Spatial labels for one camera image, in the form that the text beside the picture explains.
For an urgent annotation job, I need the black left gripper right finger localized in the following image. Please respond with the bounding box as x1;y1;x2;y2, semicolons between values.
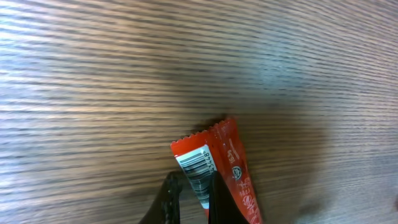
208;171;248;224

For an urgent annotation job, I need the red toothpaste tube pack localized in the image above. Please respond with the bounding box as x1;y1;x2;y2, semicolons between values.
170;118;263;223

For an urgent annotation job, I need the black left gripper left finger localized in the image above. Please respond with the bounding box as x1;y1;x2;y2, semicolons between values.
139;171;183;224

